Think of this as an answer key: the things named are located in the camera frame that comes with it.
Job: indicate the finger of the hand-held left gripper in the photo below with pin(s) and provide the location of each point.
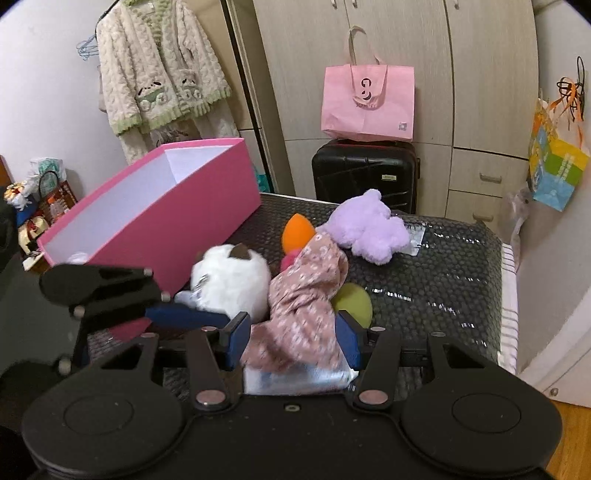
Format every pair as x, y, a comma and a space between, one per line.
101, 288
194, 317

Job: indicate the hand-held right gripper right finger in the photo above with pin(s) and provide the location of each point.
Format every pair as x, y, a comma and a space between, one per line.
348, 341

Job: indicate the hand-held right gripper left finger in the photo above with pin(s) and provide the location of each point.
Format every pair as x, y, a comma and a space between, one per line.
236, 341

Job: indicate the green egg sponge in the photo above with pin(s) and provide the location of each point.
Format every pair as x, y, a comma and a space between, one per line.
353, 302

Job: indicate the white plush toy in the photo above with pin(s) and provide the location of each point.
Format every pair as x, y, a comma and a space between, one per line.
231, 277

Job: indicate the floral fabric pouch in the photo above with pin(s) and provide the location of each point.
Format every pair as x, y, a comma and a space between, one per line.
300, 304

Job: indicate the red makeup sponge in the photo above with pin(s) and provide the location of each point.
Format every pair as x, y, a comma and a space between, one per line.
288, 262

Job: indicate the pink cardboard box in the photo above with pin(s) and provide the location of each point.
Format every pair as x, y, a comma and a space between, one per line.
184, 217

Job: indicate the orange egg sponge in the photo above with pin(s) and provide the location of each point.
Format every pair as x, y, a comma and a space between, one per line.
298, 233

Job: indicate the white printed packet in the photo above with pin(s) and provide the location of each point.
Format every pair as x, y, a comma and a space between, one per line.
295, 381

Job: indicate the black bubble mat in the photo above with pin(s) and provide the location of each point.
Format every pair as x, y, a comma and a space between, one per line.
438, 300

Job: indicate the purple plush toy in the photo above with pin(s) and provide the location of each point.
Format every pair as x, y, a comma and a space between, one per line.
364, 226

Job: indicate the clear plastic packet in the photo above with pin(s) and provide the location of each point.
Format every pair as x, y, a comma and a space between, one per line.
415, 242

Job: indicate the striped white cloth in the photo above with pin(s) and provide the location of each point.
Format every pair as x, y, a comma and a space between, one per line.
510, 314

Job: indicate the black suitcase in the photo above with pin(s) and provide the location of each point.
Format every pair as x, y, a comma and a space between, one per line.
360, 175

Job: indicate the clear plastic bag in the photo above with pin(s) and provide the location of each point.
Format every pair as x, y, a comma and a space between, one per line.
519, 207

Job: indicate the cream fleece pajama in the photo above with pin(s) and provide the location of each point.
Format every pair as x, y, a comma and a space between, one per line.
152, 60

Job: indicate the pink tote bag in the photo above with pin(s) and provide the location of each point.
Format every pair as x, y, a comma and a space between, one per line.
369, 106

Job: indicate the colourful paper gift bag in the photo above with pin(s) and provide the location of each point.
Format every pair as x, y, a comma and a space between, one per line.
554, 166

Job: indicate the beige wardrobe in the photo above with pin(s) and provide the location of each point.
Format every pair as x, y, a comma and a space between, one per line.
485, 92

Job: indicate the orange black ribbon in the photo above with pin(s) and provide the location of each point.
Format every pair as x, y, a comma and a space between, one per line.
572, 90

